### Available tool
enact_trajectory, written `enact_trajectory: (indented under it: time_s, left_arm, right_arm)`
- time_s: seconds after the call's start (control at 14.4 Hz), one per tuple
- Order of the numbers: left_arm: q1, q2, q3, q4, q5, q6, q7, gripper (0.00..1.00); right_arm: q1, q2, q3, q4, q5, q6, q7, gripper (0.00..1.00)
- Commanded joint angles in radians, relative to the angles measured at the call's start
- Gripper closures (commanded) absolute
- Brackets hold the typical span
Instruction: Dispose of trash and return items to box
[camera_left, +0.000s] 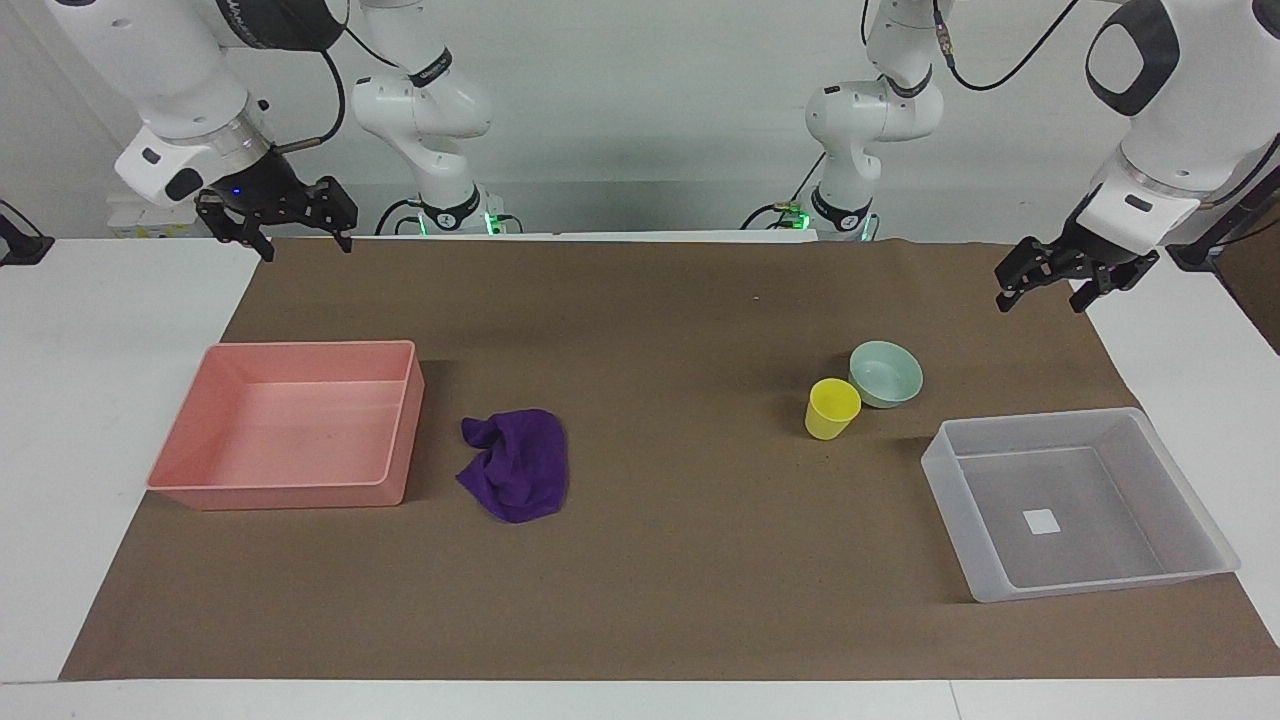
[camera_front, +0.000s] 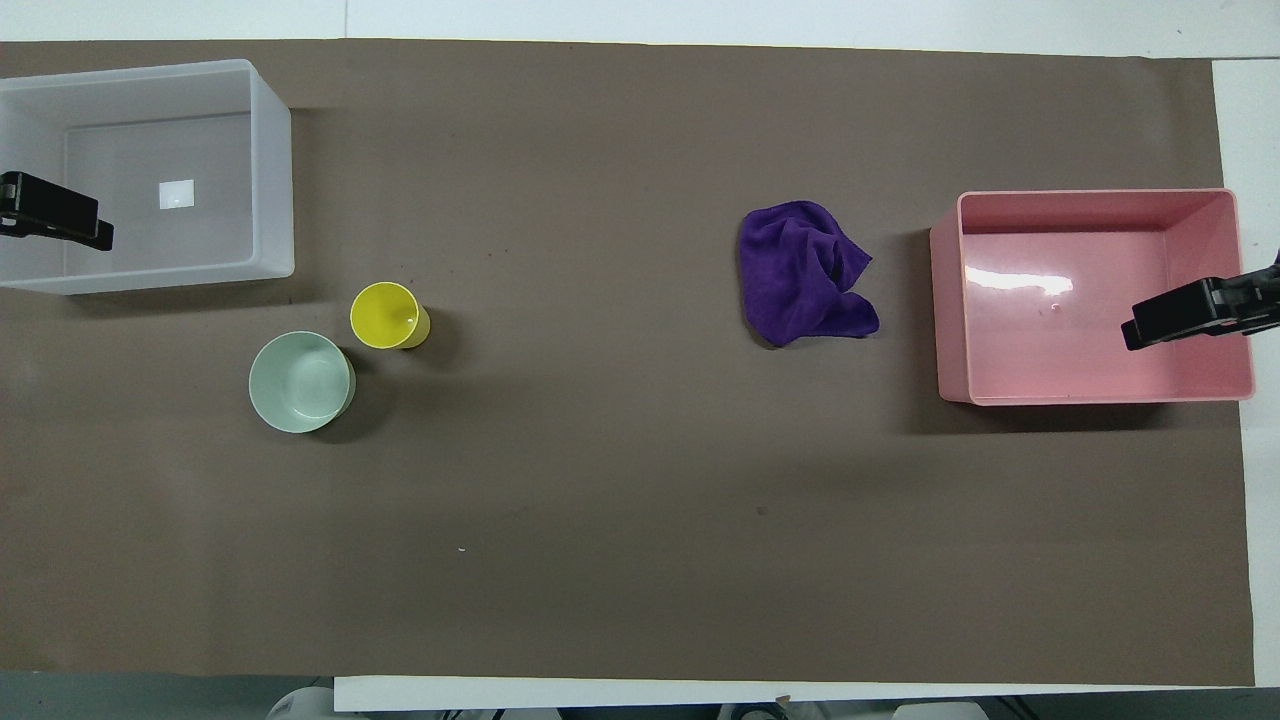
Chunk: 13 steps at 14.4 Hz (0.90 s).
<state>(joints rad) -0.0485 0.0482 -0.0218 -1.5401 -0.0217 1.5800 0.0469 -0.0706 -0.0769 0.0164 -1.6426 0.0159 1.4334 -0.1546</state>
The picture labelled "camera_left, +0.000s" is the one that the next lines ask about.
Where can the purple cloth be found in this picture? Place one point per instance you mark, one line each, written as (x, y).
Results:
(520, 465)

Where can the clear plastic bin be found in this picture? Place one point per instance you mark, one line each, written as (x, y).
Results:
(1075, 510)

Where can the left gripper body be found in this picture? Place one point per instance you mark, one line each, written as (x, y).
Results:
(1080, 255)

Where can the white and yellow box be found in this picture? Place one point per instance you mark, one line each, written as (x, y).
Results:
(150, 222)

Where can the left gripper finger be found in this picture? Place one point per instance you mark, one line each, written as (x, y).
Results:
(1110, 280)
(1030, 262)

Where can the yellow plastic cup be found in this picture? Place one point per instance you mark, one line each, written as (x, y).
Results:
(831, 410)

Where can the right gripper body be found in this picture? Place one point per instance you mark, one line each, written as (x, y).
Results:
(265, 185)

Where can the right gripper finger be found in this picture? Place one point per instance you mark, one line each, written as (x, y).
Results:
(335, 210)
(240, 222)

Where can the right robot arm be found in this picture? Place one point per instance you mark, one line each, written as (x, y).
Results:
(180, 75)

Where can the pink plastic bin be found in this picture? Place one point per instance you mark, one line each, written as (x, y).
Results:
(300, 425)

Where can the black stand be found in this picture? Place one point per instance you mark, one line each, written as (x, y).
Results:
(20, 240)

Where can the pale green bowl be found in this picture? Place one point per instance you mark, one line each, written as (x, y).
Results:
(886, 373)

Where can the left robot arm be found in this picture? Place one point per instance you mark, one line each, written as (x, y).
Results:
(1190, 110)

